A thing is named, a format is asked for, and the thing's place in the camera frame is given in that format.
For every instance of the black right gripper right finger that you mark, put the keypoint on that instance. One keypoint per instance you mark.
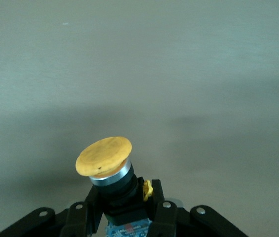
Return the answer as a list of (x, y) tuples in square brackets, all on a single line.
[(166, 219)]

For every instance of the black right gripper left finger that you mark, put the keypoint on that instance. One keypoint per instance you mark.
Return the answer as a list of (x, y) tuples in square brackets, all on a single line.
[(77, 219)]

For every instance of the yellow mushroom push button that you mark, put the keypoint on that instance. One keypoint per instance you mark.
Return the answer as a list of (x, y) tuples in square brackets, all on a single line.
[(104, 155)]

